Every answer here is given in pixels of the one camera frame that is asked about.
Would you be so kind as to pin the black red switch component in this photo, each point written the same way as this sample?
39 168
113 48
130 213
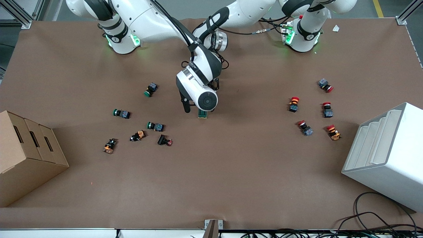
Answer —
162 140

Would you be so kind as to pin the white table edge rail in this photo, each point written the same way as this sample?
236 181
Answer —
66 234

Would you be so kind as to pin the red push button blue block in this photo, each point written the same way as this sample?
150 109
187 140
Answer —
324 83
327 113
307 130

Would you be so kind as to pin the brown paper table mat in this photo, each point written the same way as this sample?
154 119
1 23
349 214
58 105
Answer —
231 165

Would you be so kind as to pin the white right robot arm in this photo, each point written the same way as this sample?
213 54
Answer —
145 23

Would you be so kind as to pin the small white paper scrap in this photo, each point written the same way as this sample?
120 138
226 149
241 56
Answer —
336 28

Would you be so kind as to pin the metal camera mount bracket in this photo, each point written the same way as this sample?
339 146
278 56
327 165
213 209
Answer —
213 229

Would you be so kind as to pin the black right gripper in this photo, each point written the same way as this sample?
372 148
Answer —
203 113

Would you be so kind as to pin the black orange switch component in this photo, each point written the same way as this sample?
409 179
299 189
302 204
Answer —
138 135
109 146

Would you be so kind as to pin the white slotted storage rack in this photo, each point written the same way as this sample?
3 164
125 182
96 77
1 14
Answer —
396 165

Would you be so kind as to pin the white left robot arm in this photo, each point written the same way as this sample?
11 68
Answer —
244 13

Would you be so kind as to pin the green load switch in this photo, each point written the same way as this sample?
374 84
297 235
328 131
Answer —
202 114

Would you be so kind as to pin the green push button blue block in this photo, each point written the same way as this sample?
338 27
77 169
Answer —
152 88
124 114
158 127

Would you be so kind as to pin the red mushroom button orange block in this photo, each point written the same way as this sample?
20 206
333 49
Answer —
293 106
334 134

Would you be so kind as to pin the brown cardboard box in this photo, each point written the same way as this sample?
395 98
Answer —
23 172

